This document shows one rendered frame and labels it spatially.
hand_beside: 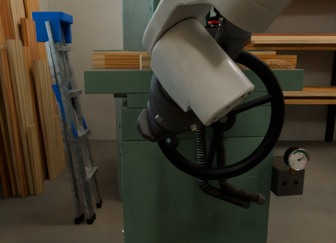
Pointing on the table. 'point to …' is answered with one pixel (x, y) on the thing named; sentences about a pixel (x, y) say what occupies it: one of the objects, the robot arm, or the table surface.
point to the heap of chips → (278, 64)
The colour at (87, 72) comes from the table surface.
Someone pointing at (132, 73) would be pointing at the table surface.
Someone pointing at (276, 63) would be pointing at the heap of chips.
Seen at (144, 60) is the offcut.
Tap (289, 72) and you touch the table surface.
